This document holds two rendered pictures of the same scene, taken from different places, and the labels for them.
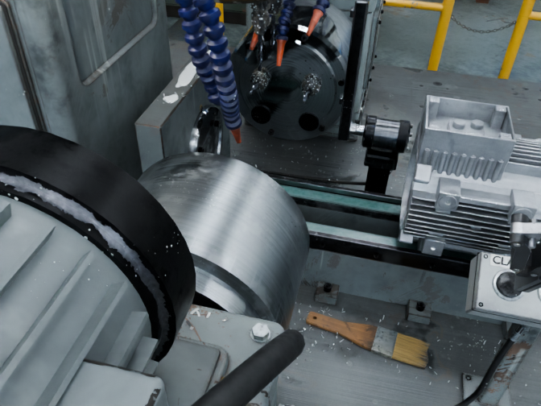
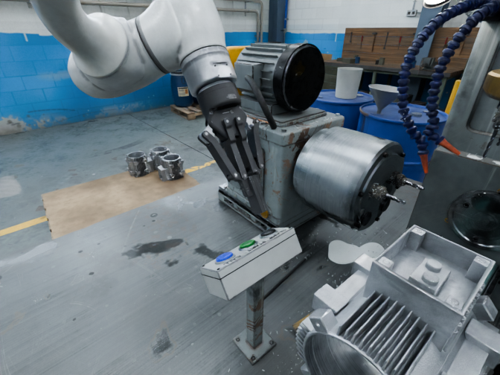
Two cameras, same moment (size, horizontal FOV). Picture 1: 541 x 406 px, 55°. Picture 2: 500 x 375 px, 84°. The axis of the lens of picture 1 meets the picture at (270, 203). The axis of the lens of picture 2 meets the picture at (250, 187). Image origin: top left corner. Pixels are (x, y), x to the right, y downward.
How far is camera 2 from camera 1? 0.90 m
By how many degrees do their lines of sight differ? 95
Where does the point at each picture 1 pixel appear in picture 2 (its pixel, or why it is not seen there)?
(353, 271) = not seen: hidden behind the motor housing
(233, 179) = (367, 144)
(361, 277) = not seen: hidden behind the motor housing
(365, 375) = (305, 296)
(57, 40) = (463, 95)
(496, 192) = (353, 295)
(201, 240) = (331, 133)
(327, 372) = (317, 282)
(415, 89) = not seen: outside the picture
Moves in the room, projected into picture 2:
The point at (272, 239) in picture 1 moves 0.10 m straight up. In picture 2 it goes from (333, 158) to (340, 117)
